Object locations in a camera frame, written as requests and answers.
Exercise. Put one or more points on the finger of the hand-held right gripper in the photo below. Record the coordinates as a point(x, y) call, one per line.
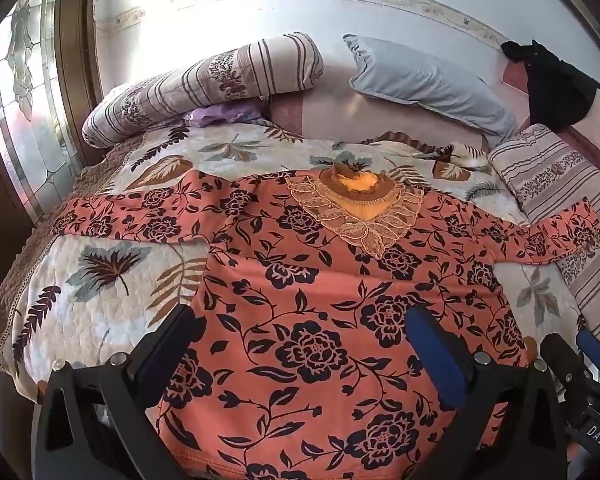
point(595, 347)
point(562, 360)

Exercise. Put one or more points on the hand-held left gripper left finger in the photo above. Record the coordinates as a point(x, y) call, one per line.
point(180, 332)

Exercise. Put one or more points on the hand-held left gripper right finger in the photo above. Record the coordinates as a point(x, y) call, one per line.
point(432, 355)

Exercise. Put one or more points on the orange floral long-sleeve top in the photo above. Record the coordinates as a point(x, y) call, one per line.
point(325, 310)

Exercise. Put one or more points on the leaf print plush blanket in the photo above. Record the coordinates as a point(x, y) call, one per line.
point(115, 280)

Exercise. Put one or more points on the short striped floral pillow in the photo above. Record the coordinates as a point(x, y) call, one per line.
point(565, 200)

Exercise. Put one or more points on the purple cloth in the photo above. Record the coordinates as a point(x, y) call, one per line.
point(220, 114)

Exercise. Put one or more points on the long striped floral bolster pillow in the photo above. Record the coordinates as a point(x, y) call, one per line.
point(190, 85)

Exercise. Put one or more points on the black garment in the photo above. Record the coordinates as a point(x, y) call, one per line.
point(555, 85)

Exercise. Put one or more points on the pink bed sheet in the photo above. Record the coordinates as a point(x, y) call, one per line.
point(330, 110)

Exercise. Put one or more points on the grey pillow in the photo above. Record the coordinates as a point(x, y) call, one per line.
point(430, 85)

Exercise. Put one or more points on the stained glass window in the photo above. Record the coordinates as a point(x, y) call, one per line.
point(25, 90)

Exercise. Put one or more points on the wooden window frame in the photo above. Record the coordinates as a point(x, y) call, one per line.
point(77, 50)

